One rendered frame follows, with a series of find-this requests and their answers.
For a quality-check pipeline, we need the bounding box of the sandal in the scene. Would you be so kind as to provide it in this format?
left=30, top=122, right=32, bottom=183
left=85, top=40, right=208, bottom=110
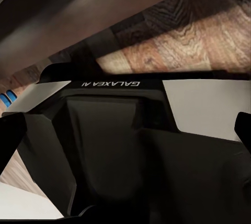
left=6, top=90, right=17, bottom=102
left=0, top=94, right=11, bottom=107

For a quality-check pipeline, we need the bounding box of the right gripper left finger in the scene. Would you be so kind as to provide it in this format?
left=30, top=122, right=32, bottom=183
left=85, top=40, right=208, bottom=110
left=0, top=112, right=27, bottom=174

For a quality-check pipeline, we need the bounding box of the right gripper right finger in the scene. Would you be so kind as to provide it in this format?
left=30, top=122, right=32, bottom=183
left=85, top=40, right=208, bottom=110
left=234, top=112, right=251, bottom=154

